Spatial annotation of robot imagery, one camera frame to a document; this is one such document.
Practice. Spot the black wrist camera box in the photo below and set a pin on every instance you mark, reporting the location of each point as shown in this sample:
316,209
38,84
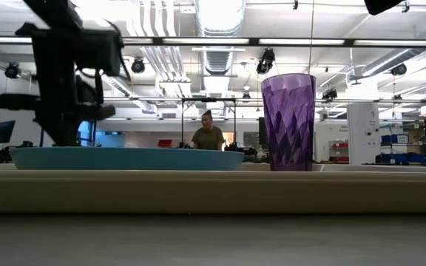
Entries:
100,51

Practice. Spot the person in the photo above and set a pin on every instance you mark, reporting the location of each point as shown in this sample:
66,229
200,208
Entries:
208,139

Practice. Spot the beige plastic tray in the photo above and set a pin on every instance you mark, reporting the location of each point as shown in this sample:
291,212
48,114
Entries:
213,192

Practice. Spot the teal blue plate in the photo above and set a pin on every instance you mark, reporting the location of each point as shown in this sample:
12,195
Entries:
124,159

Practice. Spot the black metal rig frame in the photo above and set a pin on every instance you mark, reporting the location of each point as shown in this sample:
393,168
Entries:
208,99

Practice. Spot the blue storage bins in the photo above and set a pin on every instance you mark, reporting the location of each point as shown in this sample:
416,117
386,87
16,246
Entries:
394,139

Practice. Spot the black overhead frame bar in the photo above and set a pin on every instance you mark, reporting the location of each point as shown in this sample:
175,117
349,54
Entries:
272,41

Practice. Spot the row of blue bins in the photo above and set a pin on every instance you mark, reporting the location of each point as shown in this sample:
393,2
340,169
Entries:
401,158

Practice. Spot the black overhead camera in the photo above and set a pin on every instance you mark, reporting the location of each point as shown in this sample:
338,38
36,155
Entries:
266,61

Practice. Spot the red box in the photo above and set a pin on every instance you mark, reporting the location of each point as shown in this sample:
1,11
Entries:
164,143

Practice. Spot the silver ventilation duct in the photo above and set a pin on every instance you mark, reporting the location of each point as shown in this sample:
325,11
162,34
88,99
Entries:
218,18

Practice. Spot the white pillar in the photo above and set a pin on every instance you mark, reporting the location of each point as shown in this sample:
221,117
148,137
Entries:
362,133

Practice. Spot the shelf with red bins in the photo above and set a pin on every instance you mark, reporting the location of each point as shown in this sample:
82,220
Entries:
338,150

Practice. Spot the tilted dark monitor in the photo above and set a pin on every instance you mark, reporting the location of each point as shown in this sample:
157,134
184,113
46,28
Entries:
3,131

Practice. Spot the purple faceted plastic cup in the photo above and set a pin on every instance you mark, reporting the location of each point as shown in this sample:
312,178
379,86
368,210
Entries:
288,125

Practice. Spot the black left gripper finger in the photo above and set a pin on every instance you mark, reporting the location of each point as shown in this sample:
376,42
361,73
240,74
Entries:
52,136
71,136

